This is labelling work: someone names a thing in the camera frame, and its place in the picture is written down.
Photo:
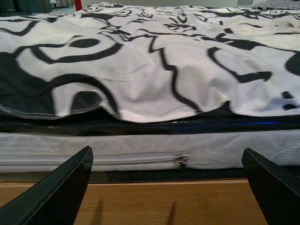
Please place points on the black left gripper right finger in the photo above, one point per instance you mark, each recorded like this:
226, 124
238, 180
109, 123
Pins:
276, 190

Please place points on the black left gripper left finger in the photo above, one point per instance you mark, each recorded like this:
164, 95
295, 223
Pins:
56, 199

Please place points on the white mattress with zipper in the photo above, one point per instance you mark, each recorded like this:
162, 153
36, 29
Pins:
24, 152

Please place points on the black and white patterned blanket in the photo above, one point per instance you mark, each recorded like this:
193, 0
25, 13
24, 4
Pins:
150, 64

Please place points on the striped grey pillow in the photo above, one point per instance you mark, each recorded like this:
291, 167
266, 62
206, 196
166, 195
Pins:
277, 5

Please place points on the red fire extinguisher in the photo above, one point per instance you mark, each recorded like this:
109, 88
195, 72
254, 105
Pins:
78, 5

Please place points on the black bed frame edge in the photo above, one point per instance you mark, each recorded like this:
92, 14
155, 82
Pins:
101, 123

